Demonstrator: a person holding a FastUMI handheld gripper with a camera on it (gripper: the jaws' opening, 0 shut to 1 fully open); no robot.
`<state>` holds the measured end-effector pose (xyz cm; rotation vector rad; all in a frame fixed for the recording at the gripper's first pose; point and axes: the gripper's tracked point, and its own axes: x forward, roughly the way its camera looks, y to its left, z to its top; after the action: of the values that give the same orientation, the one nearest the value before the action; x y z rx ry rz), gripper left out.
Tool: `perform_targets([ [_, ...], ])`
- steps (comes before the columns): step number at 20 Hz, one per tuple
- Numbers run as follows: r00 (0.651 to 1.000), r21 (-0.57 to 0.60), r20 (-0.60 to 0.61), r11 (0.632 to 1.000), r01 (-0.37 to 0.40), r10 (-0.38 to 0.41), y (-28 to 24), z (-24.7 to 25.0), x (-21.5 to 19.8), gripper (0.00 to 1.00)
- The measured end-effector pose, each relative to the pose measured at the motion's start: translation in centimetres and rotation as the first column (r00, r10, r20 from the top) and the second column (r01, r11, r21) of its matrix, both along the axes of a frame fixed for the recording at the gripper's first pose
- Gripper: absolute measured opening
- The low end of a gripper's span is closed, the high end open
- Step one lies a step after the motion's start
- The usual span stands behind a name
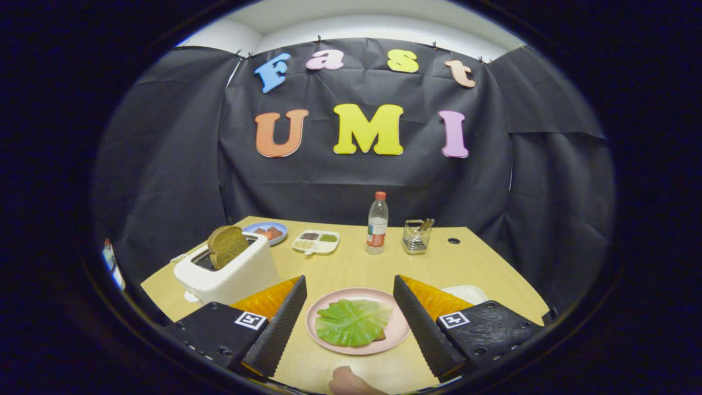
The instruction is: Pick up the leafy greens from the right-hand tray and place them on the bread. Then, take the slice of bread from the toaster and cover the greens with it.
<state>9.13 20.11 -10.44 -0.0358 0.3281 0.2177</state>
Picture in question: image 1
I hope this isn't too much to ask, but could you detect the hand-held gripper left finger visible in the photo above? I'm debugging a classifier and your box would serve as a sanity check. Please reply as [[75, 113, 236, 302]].
[[163, 274, 308, 379]]

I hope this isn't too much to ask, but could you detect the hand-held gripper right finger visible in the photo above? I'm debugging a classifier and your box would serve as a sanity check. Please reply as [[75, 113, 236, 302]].
[[393, 274, 544, 383]]

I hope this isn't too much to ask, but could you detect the green lettuce leaf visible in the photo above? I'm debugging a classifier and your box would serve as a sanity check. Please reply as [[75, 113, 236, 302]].
[[315, 298, 394, 348]]

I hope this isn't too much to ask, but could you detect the brown toasted bread slice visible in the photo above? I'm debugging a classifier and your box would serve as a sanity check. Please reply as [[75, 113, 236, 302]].
[[207, 225, 251, 270]]

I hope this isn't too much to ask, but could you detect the white plate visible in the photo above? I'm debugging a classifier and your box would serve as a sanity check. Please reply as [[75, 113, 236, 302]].
[[441, 285, 489, 306]]

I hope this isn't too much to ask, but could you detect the white toaster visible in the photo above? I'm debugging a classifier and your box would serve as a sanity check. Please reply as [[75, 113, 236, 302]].
[[173, 232, 281, 306]]

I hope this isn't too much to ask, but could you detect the pink plate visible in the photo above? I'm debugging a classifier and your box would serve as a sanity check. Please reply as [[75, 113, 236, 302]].
[[305, 287, 412, 356]]

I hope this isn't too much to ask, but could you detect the blue plate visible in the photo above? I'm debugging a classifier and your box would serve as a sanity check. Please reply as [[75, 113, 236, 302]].
[[242, 221, 288, 246]]

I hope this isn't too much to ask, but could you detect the white compartment seasoning dish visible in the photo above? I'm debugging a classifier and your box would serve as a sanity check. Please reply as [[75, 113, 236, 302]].
[[292, 230, 341, 256]]

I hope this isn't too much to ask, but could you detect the clear bottle with red cap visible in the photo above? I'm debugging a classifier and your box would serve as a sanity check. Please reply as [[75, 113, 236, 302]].
[[366, 191, 389, 255]]

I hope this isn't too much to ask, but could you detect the black backdrop cloth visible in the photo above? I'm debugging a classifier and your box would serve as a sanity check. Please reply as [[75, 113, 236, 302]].
[[90, 37, 618, 313]]

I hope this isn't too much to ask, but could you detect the wire mesh utensil holder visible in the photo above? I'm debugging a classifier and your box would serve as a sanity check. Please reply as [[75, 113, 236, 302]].
[[403, 218, 434, 255]]

